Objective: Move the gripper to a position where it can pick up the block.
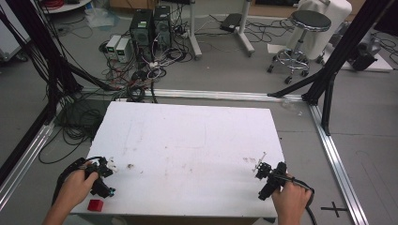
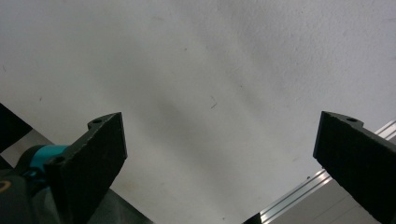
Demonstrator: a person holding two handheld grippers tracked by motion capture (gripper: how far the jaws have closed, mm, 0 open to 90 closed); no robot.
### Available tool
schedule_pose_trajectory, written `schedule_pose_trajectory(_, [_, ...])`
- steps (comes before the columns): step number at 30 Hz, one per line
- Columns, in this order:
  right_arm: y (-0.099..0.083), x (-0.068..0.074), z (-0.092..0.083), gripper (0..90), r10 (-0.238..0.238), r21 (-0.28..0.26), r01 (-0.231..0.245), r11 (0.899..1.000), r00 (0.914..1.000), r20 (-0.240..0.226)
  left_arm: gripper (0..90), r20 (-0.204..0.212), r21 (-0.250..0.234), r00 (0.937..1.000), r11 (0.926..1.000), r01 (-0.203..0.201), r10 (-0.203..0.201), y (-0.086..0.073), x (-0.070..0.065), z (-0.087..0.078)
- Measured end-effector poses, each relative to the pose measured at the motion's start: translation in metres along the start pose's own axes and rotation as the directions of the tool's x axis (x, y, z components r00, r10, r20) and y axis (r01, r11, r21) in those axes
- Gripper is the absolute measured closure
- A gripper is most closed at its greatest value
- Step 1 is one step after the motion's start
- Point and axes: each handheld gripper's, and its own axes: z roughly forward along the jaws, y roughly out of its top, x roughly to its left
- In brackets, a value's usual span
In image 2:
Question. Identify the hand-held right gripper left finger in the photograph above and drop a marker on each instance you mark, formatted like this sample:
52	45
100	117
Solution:
93	155

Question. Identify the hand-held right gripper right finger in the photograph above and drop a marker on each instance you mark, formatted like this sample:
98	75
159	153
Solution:
358	155

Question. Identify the black flat object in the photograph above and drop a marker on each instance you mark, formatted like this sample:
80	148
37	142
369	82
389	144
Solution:
9	127

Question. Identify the aluminium frame rail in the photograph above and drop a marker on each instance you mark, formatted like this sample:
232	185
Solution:
292	197

